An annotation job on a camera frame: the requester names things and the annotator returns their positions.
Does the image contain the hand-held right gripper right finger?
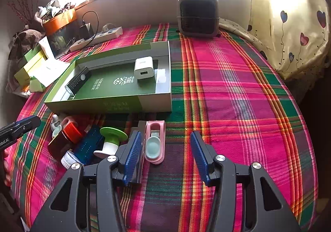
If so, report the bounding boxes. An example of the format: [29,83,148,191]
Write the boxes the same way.
[190,131,302,232]

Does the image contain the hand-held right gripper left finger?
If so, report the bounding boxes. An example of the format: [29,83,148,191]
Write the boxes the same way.
[31,130,144,232]

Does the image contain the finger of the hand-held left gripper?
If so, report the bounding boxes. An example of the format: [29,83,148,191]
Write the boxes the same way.
[0,115,42,142]

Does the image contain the pink clip with teal pad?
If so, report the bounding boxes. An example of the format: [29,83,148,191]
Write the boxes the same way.
[145,120,166,165]

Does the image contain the green and white spool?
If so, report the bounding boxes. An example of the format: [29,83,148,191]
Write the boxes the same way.
[94,127,129,159]

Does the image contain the brown jar with red cap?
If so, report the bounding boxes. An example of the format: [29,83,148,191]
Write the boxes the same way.
[48,119,86,160]

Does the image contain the green cardboard box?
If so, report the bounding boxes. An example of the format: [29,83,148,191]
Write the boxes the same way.
[44,41,173,114]

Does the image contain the small bottle with white cap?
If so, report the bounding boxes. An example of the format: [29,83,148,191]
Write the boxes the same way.
[61,150,84,170]

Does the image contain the white and teal small piece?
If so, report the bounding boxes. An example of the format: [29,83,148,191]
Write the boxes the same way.
[50,114,63,139]

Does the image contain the blue plastic case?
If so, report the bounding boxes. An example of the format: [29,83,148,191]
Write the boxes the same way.
[74,126,105,166]

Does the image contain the yellow green boxes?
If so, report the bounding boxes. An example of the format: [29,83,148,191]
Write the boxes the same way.
[14,48,49,85]

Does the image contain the white paper sheet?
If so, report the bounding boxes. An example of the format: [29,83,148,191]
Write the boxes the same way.
[30,59,71,88]

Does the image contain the plaid blanket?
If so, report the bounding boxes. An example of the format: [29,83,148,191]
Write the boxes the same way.
[10,23,319,232]

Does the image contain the silver black flashlight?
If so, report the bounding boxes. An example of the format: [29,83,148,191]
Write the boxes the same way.
[65,66,92,98]

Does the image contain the checked cloth bow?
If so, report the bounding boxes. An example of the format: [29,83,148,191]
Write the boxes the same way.
[8,26,46,60]

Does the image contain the clear plastic piece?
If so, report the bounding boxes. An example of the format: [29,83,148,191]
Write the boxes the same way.
[156,69,167,84]

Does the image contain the white charger adapter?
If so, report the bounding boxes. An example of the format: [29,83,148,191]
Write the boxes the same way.
[134,57,154,80]

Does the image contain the dark picture box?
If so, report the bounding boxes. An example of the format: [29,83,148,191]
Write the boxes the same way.
[48,21,87,60]

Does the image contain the white power strip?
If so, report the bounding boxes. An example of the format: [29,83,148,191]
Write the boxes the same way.
[69,26,123,52]

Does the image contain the artificial flowers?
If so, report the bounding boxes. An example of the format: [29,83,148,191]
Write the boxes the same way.
[35,0,76,20]

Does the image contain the grey space heater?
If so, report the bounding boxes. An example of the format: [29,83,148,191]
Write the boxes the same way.
[176,0,221,39]

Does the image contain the heart print curtain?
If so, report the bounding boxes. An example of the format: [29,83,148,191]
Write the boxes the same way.
[247,0,329,80]

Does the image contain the black power adapter with cable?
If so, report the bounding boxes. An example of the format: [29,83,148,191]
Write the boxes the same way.
[82,11,100,41]

